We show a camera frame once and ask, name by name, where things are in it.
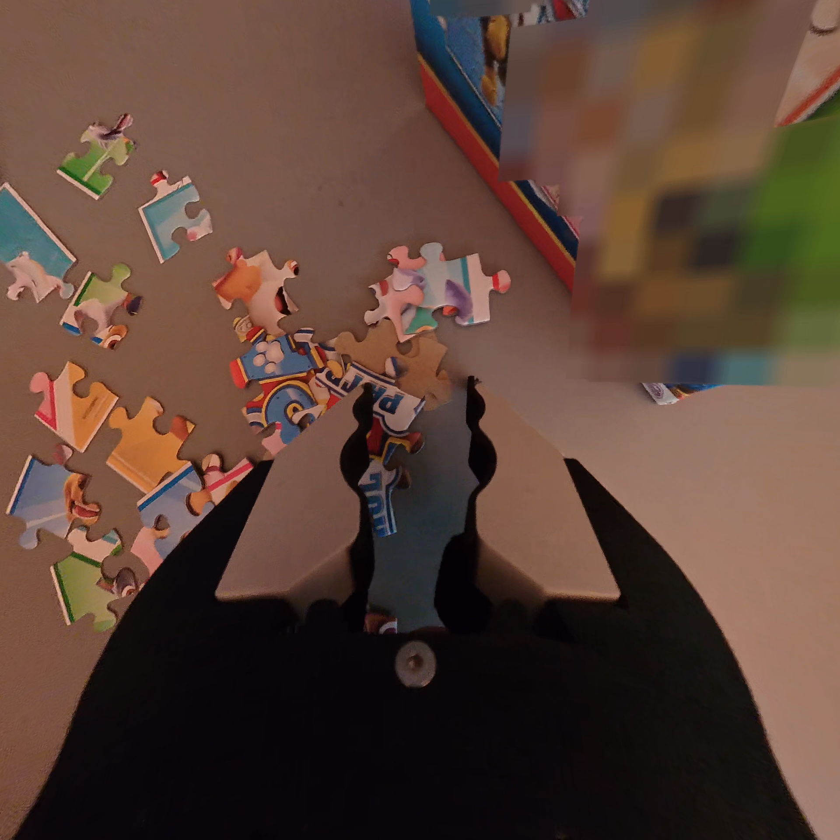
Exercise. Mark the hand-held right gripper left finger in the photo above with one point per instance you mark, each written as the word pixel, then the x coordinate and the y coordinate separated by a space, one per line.
pixel 295 525

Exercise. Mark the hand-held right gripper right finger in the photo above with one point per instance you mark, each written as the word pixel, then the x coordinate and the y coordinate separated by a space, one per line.
pixel 544 525

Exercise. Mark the jigsaw puzzle pieces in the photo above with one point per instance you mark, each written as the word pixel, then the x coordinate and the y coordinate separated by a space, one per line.
pixel 144 453

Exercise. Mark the blue rainbow puzzle piece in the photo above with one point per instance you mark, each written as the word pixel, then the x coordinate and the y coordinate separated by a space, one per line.
pixel 33 275

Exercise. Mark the grey desk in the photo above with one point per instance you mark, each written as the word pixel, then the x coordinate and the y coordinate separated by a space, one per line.
pixel 262 98

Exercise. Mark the colourful puzzle box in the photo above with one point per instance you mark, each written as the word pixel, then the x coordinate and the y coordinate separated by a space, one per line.
pixel 459 85

